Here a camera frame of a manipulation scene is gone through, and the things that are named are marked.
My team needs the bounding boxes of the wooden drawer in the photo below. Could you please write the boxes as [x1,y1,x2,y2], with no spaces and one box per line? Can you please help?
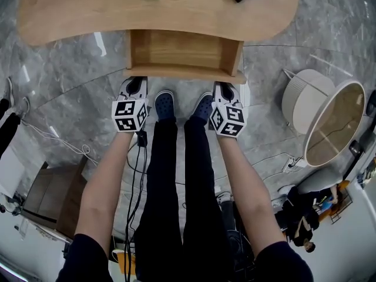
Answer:
[123,29,247,85]

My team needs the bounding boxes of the person's left forearm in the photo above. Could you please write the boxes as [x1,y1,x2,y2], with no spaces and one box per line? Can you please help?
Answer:
[74,130,136,257]

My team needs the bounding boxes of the wooden coffee table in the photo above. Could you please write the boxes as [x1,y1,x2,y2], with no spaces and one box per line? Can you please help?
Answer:
[16,0,302,47]

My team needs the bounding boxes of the dark sink cabinet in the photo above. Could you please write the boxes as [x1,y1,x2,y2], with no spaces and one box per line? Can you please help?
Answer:
[0,144,89,242]

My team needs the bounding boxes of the white power strip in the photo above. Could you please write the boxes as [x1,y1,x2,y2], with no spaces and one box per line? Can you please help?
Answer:
[281,156,297,170]

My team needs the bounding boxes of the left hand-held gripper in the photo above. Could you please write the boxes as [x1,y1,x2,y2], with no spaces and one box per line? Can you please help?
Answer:
[111,76,150,133]

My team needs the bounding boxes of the white beanbag chair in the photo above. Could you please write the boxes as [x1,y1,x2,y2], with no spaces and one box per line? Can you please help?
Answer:
[295,167,349,195]

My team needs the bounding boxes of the orange metal rack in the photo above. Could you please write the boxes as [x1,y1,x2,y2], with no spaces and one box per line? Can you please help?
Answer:
[318,180,354,225]

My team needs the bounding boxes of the white wall counter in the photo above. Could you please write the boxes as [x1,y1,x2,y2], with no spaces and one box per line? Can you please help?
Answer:
[346,154,376,217]

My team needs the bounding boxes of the person's left blue shoe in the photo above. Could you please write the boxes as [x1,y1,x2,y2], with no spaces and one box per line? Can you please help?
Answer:
[154,90,176,122]

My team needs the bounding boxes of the person's black trousers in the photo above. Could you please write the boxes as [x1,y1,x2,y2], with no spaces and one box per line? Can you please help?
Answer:
[134,115,236,282]

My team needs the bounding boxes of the person's dark shirt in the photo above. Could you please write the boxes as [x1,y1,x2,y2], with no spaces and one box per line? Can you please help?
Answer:
[55,233,314,282]

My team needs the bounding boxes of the white cable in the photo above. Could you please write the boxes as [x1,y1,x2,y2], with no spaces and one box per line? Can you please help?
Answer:
[19,119,100,167]

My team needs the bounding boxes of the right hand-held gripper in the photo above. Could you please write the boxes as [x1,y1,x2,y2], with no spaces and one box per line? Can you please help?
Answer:
[209,80,247,139]

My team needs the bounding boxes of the person's blue shoe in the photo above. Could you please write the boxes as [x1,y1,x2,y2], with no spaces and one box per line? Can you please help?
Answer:
[154,90,176,122]
[190,92,214,120]

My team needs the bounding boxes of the small black bin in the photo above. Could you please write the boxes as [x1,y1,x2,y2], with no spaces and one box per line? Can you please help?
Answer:
[348,139,365,158]

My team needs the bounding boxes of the person's right blue shoe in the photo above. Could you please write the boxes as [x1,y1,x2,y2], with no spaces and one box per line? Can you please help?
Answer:
[190,92,214,120]

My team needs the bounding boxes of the round white side table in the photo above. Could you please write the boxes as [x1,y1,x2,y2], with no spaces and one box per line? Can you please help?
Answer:
[281,68,367,167]

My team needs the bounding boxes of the person's right forearm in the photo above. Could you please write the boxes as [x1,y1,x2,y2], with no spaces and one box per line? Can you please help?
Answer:
[216,135,288,257]

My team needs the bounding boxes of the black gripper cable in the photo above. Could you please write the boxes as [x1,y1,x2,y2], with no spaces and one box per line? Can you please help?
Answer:
[123,129,150,282]

